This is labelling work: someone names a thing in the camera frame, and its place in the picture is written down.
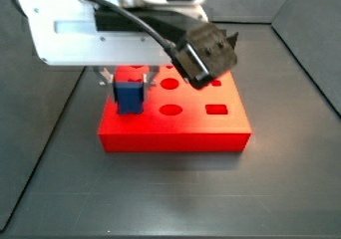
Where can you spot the blue square-circle peg object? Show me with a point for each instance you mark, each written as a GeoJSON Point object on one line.
{"type": "Point", "coordinates": [130, 97]}

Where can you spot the dark grey curved holder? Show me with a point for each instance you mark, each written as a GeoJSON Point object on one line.
{"type": "Point", "coordinates": [232, 40]}

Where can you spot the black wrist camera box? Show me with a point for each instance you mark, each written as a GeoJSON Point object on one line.
{"type": "Point", "coordinates": [203, 55]}

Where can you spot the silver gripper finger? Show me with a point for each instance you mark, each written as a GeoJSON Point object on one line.
{"type": "Point", "coordinates": [149, 77]}
{"type": "Point", "coordinates": [106, 81]}

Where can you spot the red shape-sorting block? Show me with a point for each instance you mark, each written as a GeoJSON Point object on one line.
{"type": "Point", "coordinates": [184, 119]}

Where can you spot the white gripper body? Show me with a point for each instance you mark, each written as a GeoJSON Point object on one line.
{"type": "Point", "coordinates": [69, 41]}

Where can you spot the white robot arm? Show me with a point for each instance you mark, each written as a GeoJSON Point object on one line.
{"type": "Point", "coordinates": [164, 19]}

